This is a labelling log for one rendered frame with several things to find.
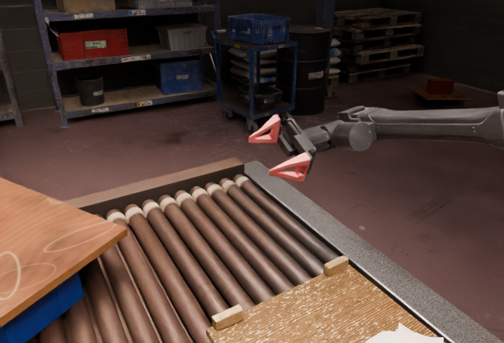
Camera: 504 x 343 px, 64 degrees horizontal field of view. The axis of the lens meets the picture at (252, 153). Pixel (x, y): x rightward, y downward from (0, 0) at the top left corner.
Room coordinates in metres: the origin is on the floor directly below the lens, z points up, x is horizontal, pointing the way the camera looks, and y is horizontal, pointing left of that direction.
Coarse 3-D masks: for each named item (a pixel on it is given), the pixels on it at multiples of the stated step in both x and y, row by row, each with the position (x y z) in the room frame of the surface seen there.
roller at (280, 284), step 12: (192, 192) 1.06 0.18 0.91; (204, 192) 1.04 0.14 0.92; (204, 204) 0.99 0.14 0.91; (216, 204) 0.98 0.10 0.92; (216, 216) 0.92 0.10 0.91; (228, 228) 0.87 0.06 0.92; (240, 240) 0.82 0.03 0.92; (240, 252) 0.79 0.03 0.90; (252, 252) 0.77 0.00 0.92; (252, 264) 0.74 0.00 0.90; (264, 264) 0.73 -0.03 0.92; (264, 276) 0.70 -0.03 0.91; (276, 276) 0.69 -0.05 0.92; (276, 288) 0.66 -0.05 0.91; (288, 288) 0.65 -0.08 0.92
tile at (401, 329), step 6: (402, 330) 0.48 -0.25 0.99; (408, 330) 0.48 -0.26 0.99; (378, 336) 0.47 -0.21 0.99; (384, 336) 0.47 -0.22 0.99; (390, 336) 0.47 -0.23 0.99; (396, 336) 0.47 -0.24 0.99; (402, 336) 0.47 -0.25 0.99; (408, 336) 0.47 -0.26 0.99; (414, 336) 0.47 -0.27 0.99; (420, 336) 0.47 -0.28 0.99; (426, 336) 0.47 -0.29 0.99; (372, 342) 0.46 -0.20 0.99; (378, 342) 0.46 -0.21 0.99; (384, 342) 0.46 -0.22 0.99; (390, 342) 0.46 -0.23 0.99; (396, 342) 0.46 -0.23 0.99; (402, 342) 0.46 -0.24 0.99; (408, 342) 0.46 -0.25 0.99; (414, 342) 0.46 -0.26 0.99; (420, 342) 0.46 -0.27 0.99; (426, 342) 0.46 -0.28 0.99; (432, 342) 0.46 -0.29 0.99; (438, 342) 0.46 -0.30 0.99
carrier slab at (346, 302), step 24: (312, 288) 0.63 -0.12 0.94; (336, 288) 0.63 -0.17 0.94; (360, 288) 0.63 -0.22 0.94; (264, 312) 0.57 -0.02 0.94; (288, 312) 0.57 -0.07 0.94; (312, 312) 0.57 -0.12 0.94; (336, 312) 0.57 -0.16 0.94; (360, 312) 0.57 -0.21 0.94; (384, 312) 0.57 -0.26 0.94; (408, 312) 0.57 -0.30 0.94; (216, 336) 0.51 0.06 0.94; (240, 336) 0.51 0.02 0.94; (264, 336) 0.51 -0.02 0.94; (288, 336) 0.51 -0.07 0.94; (312, 336) 0.51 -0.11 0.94; (336, 336) 0.51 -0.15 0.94; (360, 336) 0.51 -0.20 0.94; (432, 336) 0.51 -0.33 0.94
